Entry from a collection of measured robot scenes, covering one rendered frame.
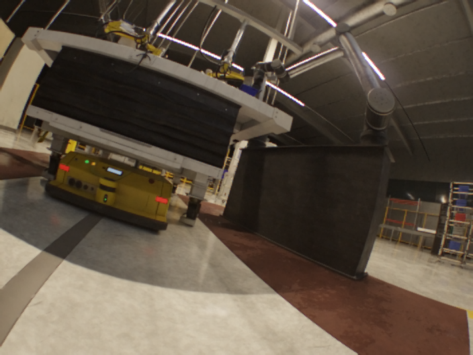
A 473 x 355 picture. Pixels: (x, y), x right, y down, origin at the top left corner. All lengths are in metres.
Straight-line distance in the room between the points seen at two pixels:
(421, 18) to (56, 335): 12.15
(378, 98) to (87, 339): 1.58
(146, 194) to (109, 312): 0.83
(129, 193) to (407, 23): 12.03
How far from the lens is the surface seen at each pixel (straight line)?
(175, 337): 0.47
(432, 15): 11.81
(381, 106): 1.35
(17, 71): 5.89
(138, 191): 1.19
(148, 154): 0.84
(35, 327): 0.45
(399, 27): 11.97
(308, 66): 2.03
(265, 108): 1.07
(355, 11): 8.82
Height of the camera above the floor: 0.34
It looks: 4 degrees up
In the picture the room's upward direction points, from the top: 17 degrees clockwise
